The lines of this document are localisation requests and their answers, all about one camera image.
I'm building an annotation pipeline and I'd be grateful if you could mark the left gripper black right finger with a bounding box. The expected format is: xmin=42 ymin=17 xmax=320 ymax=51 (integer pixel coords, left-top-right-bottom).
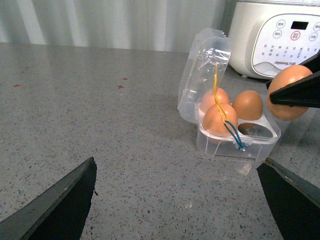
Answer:
xmin=257 ymin=158 xmax=320 ymax=240

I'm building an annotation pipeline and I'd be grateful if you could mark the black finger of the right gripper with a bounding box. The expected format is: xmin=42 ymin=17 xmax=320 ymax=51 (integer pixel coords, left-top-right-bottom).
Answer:
xmin=300 ymin=52 xmax=320 ymax=73
xmin=269 ymin=71 xmax=320 ymax=108

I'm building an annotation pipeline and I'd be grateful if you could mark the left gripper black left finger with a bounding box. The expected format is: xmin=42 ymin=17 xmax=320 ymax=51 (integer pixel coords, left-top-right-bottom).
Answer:
xmin=0 ymin=157 xmax=97 ymax=240

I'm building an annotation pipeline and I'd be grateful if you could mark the brown egg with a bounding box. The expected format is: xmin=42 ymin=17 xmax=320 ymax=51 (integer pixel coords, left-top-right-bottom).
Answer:
xmin=266 ymin=65 xmax=314 ymax=122

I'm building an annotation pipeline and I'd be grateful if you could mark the brown egg box back-right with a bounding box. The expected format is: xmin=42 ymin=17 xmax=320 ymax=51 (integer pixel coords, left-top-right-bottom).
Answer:
xmin=232 ymin=90 xmax=263 ymax=121

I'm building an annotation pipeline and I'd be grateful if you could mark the brown egg box front-left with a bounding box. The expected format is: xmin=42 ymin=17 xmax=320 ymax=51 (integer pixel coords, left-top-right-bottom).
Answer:
xmin=202 ymin=103 xmax=238 ymax=137

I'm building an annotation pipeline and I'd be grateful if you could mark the brown egg box back-left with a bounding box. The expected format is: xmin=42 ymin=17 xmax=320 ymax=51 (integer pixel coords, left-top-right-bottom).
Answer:
xmin=199 ymin=88 xmax=230 ymax=113

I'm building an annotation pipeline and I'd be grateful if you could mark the clear plastic egg box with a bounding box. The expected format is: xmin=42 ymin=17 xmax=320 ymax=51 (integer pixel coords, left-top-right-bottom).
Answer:
xmin=177 ymin=28 xmax=281 ymax=161

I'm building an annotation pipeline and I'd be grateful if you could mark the white Joyoung blender appliance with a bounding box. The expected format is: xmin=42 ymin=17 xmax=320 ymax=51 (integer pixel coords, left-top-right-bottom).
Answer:
xmin=228 ymin=0 xmax=320 ymax=79

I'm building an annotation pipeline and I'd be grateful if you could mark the blue rubber band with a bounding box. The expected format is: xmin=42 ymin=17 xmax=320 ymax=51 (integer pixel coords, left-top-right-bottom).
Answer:
xmin=223 ymin=120 xmax=248 ymax=150

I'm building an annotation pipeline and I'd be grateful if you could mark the grey pleated curtain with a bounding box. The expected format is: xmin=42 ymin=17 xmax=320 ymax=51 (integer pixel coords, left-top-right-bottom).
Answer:
xmin=0 ymin=0 xmax=236 ymax=53

